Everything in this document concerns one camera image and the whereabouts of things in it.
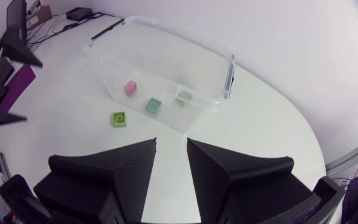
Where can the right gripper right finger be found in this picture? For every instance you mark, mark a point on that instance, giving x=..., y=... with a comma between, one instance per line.
x=219, y=177

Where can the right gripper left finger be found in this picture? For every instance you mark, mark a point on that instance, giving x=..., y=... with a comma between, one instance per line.
x=126, y=174

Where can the clear plastic container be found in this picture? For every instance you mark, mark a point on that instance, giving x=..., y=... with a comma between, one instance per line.
x=166, y=62

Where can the black keyboard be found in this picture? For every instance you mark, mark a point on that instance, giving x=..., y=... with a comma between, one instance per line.
x=3, y=72

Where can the dark mat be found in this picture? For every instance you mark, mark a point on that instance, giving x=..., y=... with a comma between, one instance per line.
x=19, y=82

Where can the dark screen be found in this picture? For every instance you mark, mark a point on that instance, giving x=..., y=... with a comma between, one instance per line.
x=16, y=17

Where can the brown cardboard box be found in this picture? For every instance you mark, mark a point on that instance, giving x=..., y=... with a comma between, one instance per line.
x=39, y=17

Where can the lime green toy brick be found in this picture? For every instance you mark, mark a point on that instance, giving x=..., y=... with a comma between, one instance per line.
x=118, y=119

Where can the black power brick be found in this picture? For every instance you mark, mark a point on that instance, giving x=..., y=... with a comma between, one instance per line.
x=79, y=13

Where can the teal toy brick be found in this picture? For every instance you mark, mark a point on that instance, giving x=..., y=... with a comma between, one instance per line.
x=153, y=105

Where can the pink toy brick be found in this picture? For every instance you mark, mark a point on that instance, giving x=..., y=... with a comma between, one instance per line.
x=130, y=87

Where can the dark green toy brick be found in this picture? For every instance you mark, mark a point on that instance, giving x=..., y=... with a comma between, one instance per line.
x=184, y=97

